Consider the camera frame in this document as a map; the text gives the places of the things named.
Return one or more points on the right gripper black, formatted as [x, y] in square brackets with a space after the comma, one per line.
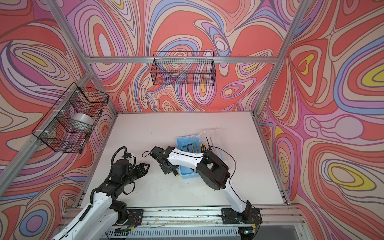
[166, 171]

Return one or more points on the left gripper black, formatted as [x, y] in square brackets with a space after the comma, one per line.
[140, 170]

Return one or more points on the blue plastic tool box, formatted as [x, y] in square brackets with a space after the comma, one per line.
[184, 171]

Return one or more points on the teal utility knife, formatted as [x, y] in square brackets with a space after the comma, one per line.
[195, 148]

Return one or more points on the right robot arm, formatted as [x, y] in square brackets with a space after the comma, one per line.
[215, 174]

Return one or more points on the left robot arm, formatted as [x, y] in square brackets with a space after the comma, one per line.
[104, 209]

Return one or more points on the grey tape roll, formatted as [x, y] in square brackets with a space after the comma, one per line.
[82, 122]

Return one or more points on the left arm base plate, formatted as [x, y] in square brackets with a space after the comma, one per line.
[128, 217]

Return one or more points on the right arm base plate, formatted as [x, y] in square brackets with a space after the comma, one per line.
[229, 216]

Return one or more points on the left wire basket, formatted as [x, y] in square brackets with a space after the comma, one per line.
[57, 133]

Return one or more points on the wire basket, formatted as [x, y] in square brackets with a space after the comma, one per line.
[57, 133]
[183, 68]

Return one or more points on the rear wire basket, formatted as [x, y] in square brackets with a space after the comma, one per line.
[183, 68]

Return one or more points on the aluminium front rail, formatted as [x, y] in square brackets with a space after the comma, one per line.
[203, 222]

